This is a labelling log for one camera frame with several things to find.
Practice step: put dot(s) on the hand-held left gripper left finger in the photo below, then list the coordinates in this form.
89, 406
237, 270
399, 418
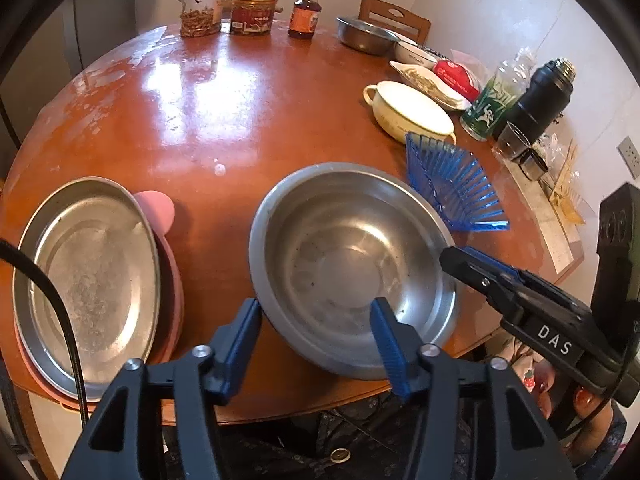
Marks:
240, 350

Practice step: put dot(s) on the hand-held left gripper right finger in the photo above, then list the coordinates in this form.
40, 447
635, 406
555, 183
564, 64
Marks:
392, 350

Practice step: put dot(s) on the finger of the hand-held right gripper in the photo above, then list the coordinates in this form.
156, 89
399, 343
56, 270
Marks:
500, 264
510, 295

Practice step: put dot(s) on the blue plastic fan-shaped dish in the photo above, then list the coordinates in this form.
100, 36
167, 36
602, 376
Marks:
450, 180

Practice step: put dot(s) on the deep steel bowl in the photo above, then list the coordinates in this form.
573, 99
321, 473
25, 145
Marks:
345, 255

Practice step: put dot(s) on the pink plate with ears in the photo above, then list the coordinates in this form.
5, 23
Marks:
159, 210

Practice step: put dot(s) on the shallow steel pan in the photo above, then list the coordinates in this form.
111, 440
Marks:
90, 280

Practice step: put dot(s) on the person's right hand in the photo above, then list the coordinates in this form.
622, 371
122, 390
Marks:
575, 410

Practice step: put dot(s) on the clear plastic packaging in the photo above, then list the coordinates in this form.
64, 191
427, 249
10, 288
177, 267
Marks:
565, 185

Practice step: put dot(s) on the small steel cups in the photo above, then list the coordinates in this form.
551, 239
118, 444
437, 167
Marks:
532, 165

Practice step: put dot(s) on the gold button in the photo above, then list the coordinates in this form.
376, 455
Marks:
340, 455

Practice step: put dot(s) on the clear plastic cup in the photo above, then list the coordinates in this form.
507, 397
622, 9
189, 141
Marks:
510, 142

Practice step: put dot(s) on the green label glass bottle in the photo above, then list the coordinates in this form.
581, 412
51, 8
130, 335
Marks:
487, 110

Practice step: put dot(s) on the black thermos flask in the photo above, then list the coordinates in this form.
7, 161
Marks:
540, 100

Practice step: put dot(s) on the red plastic bag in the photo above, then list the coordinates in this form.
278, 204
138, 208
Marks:
455, 80

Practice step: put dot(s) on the white dish with snacks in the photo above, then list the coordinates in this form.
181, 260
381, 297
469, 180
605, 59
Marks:
425, 82

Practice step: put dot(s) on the white patterned bowl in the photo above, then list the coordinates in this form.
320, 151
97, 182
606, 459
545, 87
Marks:
415, 55

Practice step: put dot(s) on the brown wooden chair with cutout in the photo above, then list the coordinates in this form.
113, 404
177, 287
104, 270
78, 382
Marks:
415, 22

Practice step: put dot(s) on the small steel basin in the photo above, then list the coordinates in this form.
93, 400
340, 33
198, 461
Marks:
365, 35

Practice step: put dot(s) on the brown syrup bottle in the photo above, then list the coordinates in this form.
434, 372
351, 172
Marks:
304, 15

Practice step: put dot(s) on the red snack can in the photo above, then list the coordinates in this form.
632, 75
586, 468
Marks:
252, 17

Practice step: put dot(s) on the clear jar with black lid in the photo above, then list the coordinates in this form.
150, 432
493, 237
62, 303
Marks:
201, 12

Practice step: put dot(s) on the grey tall cabinet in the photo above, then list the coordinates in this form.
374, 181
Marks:
100, 15

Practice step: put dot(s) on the wall socket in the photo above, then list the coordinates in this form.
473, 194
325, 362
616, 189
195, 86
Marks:
630, 155

